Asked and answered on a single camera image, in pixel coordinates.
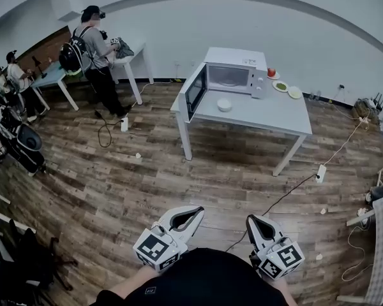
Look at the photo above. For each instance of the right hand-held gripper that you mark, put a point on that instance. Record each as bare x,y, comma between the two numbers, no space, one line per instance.
282,258

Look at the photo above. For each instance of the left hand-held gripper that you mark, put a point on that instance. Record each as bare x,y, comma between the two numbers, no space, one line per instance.
153,249

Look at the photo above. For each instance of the white round bowl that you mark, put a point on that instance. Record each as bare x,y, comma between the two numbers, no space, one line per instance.
224,104

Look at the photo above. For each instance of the white microwave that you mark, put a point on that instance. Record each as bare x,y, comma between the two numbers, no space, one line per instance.
233,59

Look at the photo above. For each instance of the person's right forearm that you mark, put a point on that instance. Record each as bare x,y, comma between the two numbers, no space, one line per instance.
285,290

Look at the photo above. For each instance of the person's left forearm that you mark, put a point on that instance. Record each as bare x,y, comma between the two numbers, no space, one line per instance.
134,282

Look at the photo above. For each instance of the plate of yellow food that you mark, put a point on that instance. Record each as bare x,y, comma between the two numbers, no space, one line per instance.
295,92

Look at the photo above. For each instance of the plate of green food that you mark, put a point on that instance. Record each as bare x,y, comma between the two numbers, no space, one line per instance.
280,86

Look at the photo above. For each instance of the person's black shirt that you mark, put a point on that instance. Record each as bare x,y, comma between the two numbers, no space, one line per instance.
207,279

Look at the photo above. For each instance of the white power strip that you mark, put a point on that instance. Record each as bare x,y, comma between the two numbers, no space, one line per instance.
321,172
124,124

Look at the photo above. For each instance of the white square table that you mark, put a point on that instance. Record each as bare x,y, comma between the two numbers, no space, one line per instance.
265,113

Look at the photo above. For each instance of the small white plate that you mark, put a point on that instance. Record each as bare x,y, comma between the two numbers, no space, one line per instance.
277,76

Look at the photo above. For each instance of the wicker basket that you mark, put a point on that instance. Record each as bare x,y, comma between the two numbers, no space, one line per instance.
364,112

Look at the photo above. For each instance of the black office chair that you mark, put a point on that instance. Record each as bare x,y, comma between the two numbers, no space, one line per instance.
28,260

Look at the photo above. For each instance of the red round fruit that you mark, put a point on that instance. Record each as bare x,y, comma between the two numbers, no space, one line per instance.
271,72

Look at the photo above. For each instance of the black router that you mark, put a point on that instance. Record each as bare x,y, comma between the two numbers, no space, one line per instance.
379,102

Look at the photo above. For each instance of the white side table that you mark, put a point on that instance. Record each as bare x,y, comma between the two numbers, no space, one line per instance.
137,51

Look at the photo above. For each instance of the grey cloth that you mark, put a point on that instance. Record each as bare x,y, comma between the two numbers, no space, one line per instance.
124,49

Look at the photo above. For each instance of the light blue table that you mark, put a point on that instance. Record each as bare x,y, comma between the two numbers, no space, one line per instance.
51,73

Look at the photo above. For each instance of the black backpack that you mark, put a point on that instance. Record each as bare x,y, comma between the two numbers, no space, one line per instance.
71,56

